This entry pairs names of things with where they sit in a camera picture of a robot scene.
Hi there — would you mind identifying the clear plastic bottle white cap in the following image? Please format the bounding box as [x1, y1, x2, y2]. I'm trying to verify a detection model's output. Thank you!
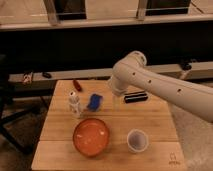
[68, 91, 82, 118]

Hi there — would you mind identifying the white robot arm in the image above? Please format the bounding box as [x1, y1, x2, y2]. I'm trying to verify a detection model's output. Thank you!
[108, 51, 213, 122]

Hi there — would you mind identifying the black rectangular box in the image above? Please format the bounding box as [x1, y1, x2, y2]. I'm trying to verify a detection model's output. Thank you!
[124, 91, 148, 103]

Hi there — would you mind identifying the small red object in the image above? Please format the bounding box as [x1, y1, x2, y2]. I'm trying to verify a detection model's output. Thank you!
[73, 79, 82, 92]

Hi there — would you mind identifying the orange bowl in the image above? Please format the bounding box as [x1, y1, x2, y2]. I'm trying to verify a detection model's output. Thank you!
[73, 118, 110, 157]

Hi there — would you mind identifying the small black object on ledge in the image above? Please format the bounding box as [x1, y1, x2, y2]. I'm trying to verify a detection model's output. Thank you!
[42, 72, 52, 79]

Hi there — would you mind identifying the black clamp on ledge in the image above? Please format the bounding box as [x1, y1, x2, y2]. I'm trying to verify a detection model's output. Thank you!
[179, 59, 197, 71]

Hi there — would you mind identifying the red white item on ledge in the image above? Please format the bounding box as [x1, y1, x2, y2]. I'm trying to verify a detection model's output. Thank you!
[22, 72, 33, 84]

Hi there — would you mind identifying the black office chair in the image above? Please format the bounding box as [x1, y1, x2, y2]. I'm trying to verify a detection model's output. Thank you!
[0, 53, 52, 155]

